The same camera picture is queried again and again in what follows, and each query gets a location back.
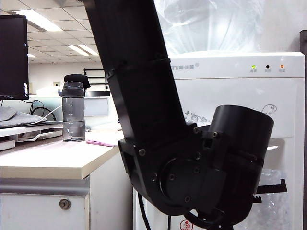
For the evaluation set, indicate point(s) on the white desk drawer cabinet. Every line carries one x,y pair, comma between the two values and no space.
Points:
36,215

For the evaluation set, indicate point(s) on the twin tube ceiling light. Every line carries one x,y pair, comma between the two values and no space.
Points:
82,49

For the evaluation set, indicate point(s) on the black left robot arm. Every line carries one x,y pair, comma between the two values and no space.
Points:
144,95

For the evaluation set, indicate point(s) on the black laptop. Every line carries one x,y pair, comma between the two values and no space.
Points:
52,122

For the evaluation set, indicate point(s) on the smoky transparent water bottle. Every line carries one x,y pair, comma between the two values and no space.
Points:
73,119

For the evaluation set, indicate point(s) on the long ceiling light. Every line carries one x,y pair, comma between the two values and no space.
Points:
36,20

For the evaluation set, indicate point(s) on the black wall rack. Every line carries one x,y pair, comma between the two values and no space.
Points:
98,72

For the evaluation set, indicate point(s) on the white monitor riser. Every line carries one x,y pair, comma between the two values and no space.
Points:
24,134

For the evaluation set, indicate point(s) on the round drawer lock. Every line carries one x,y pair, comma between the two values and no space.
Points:
64,204

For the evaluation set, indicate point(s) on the black computer monitor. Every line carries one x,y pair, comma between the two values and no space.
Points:
12,60

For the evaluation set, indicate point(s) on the white water dispenser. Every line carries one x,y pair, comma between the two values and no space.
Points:
239,91

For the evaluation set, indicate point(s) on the black padded headrest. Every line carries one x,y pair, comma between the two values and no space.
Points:
76,77

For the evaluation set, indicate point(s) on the plastic-wrapped water jug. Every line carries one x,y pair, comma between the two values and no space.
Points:
216,28

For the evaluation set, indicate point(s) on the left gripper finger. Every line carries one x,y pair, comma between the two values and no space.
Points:
271,189
257,198

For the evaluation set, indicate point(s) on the clear textured plastic mug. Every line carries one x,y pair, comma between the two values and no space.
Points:
273,213

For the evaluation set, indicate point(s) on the grey felt sleeve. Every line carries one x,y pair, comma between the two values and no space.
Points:
19,118

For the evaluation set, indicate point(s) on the wall socket plate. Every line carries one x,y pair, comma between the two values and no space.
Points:
56,84

